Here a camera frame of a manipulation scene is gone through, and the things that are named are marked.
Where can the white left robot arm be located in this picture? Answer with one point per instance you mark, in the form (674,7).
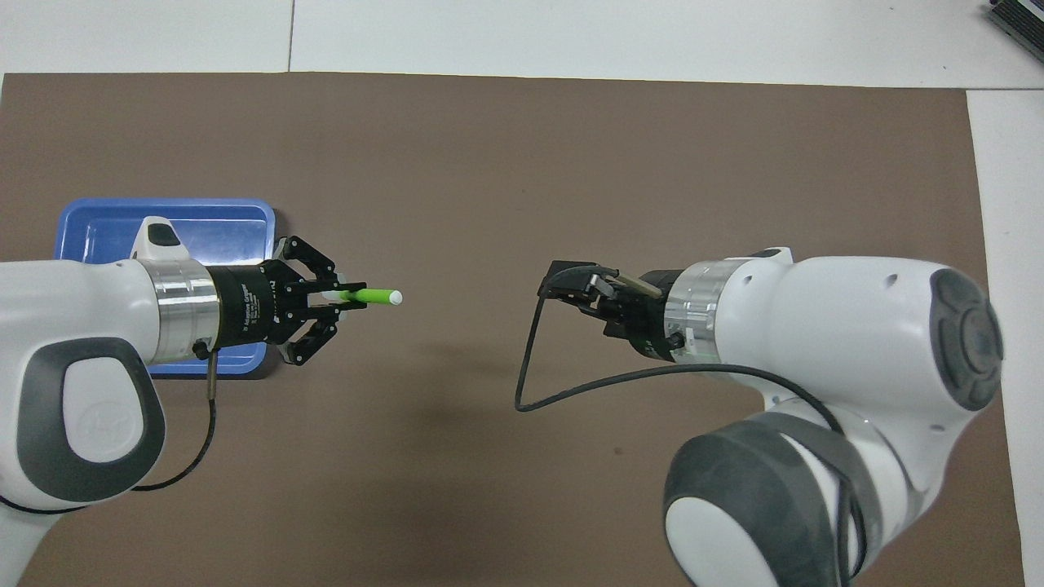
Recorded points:
(73,326)

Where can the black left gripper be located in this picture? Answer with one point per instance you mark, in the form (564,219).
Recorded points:
(245,306)

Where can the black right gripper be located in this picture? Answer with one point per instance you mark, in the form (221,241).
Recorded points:
(656,318)

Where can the dark striped box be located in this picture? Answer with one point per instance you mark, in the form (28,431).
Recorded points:
(1024,16)

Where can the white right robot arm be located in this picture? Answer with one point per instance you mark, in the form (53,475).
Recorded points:
(832,342)

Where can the brown table mat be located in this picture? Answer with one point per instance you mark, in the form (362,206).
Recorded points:
(522,163)

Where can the green pen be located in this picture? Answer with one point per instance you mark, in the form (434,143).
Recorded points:
(375,295)

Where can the blue plastic tray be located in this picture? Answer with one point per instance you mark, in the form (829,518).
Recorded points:
(220,232)

